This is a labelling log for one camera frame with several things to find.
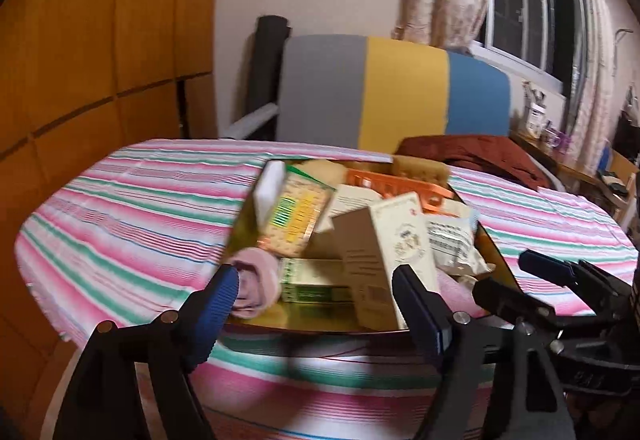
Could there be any tan sponge block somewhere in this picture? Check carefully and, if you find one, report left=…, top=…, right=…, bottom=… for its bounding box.
left=300, top=160, right=349, bottom=187

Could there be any wooden wardrobe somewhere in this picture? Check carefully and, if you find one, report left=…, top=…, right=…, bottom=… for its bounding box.
left=0, top=0, right=223, bottom=421

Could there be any pale side curtain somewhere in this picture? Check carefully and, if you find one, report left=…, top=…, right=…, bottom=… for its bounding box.
left=565, top=0, right=632, bottom=171

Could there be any grey yellow blue chair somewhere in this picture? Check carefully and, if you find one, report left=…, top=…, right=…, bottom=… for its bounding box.
left=220, top=14, right=514, bottom=157

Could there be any white box with small print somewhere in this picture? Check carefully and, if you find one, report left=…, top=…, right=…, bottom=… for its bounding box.
left=315, top=184, right=384, bottom=233

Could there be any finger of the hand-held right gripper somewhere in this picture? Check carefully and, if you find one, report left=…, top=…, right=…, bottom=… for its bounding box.
left=517, top=250, right=640, bottom=321
left=471, top=277, right=566, bottom=336

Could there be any yellow sponge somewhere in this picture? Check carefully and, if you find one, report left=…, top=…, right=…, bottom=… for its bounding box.
left=391, top=156, right=451, bottom=189

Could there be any orange plastic rack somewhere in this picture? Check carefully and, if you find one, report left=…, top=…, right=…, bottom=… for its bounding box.
left=346, top=170, right=454, bottom=217

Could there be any pink sock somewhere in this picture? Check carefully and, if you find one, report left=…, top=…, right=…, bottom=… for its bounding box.
left=227, top=247, right=284, bottom=321

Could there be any white printed packet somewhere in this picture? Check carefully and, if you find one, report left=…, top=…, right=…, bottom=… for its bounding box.
left=424, top=210, right=489, bottom=277

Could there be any wooden side desk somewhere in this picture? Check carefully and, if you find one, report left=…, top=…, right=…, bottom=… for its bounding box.
left=510, top=130, right=609, bottom=187

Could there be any red-brown jacket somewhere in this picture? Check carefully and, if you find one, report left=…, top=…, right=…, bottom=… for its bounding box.
left=395, top=135, right=551, bottom=191

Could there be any window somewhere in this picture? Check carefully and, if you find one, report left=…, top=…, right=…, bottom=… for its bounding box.
left=475, top=0, right=582, bottom=94

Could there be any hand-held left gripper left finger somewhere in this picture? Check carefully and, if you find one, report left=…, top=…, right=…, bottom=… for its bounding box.
left=55, top=264, right=241, bottom=440

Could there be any cream ornament-printed box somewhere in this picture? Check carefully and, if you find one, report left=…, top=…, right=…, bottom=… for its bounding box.
left=331, top=192, right=442, bottom=332

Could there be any white box holding brushes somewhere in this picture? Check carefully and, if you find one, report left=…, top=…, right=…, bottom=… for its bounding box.
left=522, top=82, right=549, bottom=139

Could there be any green and white box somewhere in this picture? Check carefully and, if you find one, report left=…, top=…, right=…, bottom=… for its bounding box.
left=277, top=257, right=354, bottom=305

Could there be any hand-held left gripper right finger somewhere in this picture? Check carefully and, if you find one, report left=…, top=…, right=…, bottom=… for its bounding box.
left=391, top=264, right=576, bottom=440

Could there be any yellow green snack packet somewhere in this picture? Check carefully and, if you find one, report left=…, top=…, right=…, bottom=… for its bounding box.
left=257, top=175, right=336, bottom=257

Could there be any striped tablecloth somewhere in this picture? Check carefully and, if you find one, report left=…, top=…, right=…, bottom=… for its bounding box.
left=14, top=140, right=640, bottom=440

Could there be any gold metal tin container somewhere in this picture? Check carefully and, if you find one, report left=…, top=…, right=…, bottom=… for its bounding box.
left=220, top=159, right=524, bottom=336

